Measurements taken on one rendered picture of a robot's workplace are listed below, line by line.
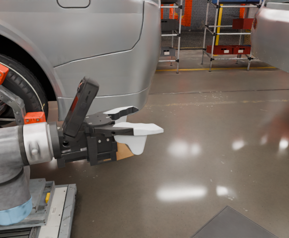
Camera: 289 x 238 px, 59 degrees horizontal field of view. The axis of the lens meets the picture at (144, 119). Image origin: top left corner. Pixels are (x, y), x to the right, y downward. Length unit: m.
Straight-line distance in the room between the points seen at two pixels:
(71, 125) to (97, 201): 1.68
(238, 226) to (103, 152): 1.18
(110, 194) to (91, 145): 1.71
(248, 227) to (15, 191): 1.28
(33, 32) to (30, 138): 1.11
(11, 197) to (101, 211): 1.55
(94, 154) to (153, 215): 1.55
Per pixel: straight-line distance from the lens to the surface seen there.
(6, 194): 0.54
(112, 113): 0.56
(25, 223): 1.95
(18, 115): 1.47
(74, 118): 0.49
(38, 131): 0.49
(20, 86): 1.49
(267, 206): 2.28
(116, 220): 2.00
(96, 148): 0.50
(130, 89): 1.59
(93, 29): 1.50
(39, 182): 2.07
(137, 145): 0.48
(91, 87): 0.47
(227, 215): 1.62
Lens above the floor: 1.47
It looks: 26 degrees down
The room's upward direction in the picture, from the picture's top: straight up
